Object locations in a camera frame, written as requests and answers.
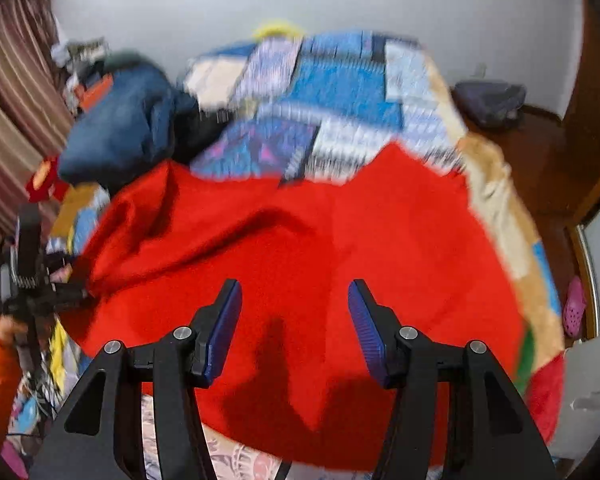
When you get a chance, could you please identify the yellow cloth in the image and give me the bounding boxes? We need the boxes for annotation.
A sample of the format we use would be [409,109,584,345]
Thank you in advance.
[49,317,70,378]

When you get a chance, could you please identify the cartoon printed sheet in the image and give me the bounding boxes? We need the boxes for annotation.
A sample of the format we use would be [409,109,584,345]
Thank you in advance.
[140,395,293,480]

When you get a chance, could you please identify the red box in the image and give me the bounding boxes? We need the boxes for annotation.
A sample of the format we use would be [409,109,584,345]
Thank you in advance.
[25,156,71,204]

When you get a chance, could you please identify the patchwork printed blanket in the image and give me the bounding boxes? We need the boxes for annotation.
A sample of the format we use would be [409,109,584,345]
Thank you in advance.
[45,30,567,443]

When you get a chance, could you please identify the black cloth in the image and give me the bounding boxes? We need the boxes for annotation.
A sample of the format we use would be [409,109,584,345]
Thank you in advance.
[172,105,233,163]

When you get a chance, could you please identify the orange box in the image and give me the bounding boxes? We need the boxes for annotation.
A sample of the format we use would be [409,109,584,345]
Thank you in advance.
[77,74,115,111]

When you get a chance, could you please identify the pink shoe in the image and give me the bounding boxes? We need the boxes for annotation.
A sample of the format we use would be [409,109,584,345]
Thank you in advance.
[562,276,587,338]

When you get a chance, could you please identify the red garment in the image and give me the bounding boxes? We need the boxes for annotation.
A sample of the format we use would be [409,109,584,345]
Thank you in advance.
[60,141,526,472]

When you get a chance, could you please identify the yellow round object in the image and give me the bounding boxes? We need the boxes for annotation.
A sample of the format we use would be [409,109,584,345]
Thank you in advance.
[252,20,305,40]

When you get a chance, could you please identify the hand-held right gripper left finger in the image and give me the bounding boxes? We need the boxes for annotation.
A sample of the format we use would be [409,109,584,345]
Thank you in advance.
[30,279,243,480]

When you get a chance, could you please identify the striped curtain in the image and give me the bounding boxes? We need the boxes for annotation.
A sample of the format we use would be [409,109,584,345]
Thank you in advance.
[0,0,76,253]

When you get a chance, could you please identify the pile of clutter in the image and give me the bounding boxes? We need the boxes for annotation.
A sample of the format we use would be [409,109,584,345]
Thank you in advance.
[50,37,111,106]

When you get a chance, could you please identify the blue denim clothes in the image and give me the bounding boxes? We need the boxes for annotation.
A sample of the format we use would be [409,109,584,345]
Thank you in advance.
[57,62,201,186]

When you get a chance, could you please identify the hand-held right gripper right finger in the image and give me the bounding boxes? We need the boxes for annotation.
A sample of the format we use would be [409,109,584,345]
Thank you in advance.
[347,279,558,480]

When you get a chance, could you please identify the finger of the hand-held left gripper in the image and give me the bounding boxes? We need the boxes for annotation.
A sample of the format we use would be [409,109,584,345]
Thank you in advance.
[45,282,93,311]

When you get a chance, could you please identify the dark bag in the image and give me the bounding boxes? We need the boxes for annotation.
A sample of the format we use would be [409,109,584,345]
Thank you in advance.
[452,80,527,128]

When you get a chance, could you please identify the wooden door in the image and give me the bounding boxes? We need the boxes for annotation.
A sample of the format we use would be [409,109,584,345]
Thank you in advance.
[560,0,600,226]

